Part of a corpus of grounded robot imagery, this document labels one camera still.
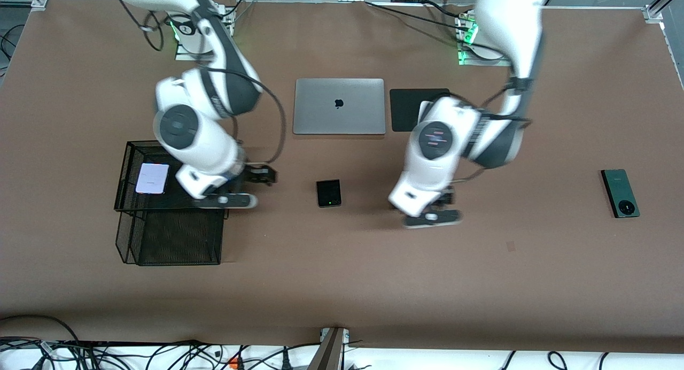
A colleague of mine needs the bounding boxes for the black folding phone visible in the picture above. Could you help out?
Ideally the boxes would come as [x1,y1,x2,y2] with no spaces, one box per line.
[316,179,342,208]

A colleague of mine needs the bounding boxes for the lilac folding phone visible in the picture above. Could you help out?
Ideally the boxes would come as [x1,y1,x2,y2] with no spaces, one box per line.
[135,163,170,194]

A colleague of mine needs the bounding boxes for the green phone round camera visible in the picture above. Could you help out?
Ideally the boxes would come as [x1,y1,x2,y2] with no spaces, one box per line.
[601,168,641,219]

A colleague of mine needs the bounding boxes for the silver laptop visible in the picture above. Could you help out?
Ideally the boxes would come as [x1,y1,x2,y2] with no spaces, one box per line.
[292,78,386,136]

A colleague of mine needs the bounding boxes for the black mouse pad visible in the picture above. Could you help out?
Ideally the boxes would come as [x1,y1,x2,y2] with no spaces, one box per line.
[390,88,452,133]

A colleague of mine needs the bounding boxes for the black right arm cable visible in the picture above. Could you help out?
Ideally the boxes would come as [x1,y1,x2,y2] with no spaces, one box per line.
[115,0,286,167]

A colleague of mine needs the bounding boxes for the black wire mesh two-tier tray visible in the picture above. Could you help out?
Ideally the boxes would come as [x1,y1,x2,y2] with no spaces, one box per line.
[114,139,231,266]

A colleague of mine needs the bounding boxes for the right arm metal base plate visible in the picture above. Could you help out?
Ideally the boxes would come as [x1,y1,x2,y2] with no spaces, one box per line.
[175,38,231,61]

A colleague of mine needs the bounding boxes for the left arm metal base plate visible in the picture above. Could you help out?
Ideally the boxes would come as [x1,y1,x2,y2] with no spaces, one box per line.
[458,49,508,67]

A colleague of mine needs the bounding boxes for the aluminium profile bracket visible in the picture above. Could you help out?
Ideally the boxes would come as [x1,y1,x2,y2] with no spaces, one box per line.
[307,327,351,370]

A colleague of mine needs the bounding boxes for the long black table cable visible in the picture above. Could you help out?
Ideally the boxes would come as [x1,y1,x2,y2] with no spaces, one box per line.
[365,1,468,28]

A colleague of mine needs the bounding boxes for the black looped cable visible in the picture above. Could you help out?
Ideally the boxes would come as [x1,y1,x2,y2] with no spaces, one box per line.
[0,314,81,354]

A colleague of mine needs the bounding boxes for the aluminium frame corner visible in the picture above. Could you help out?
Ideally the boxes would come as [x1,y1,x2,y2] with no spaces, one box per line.
[643,0,684,23]

